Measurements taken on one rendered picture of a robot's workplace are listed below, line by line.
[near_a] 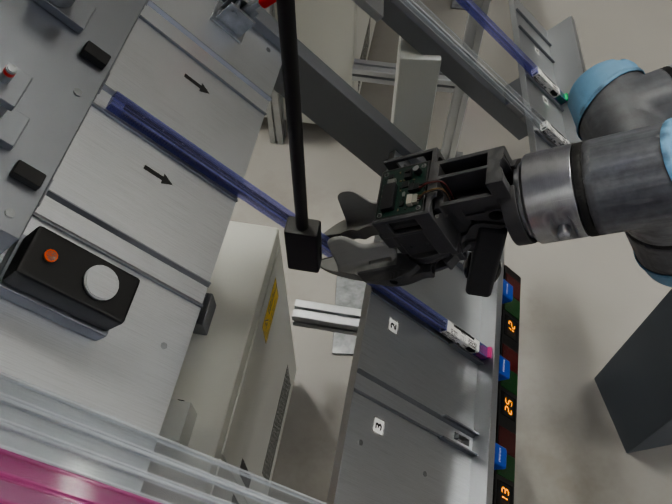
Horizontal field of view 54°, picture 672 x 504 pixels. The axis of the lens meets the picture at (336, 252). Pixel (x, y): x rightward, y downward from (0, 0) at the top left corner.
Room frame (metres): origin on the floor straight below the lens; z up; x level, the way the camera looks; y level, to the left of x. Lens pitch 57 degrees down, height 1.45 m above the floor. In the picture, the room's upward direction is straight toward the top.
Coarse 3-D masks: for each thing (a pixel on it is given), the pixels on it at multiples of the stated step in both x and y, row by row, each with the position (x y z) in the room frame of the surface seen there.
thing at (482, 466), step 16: (496, 288) 0.41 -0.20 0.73; (496, 304) 0.39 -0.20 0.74; (496, 320) 0.37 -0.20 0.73; (480, 336) 0.35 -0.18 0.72; (496, 336) 0.34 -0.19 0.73; (496, 352) 0.32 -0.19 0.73; (480, 368) 0.31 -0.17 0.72; (496, 368) 0.30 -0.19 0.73; (480, 384) 0.29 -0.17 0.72; (496, 384) 0.28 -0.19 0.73; (480, 400) 0.27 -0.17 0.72; (496, 400) 0.27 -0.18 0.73; (480, 416) 0.25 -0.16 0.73; (496, 416) 0.25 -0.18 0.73; (480, 432) 0.23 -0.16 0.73; (480, 448) 0.21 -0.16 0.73; (480, 464) 0.19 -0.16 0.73; (480, 480) 0.18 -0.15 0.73; (480, 496) 0.16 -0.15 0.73
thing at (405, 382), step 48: (432, 288) 0.38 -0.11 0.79; (384, 336) 0.30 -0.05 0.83; (432, 336) 0.32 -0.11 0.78; (384, 384) 0.25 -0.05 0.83; (432, 384) 0.27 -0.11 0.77; (384, 432) 0.20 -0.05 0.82; (432, 432) 0.21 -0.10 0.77; (336, 480) 0.15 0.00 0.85; (384, 480) 0.16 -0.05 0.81; (432, 480) 0.17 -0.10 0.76
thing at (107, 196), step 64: (192, 0) 0.55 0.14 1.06; (128, 64) 0.44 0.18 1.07; (192, 64) 0.47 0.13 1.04; (256, 64) 0.52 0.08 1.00; (128, 128) 0.38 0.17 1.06; (192, 128) 0.41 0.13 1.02; (256, 128) 0.45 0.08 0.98; (64, 192) 0.30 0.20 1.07; (128, 192) 0.32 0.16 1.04; (192, 192) 0.35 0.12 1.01; (0, 256) 0.24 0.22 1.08; (128, 256) 0.27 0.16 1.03; (192, 256) 0.29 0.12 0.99; (0, 320) 0.19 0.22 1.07; (128, 320) 0.22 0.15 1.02; (192, 320) 0.24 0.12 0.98; (64, 384) 0.17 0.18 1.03; (128, 384) 0.18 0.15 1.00
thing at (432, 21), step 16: (400, 0) 0.65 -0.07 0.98; (416, 0) 0.66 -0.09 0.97; (432, 16) 0.65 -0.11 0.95; (448, 32) 0.65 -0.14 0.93; (464, 48) 0.65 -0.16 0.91; (480, 64) 0.65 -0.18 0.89; (496, 80) 0.64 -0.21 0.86; (512, 96) 0.64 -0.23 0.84; (528, 112) 0.64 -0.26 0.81; (544, 128) 0.64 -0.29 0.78
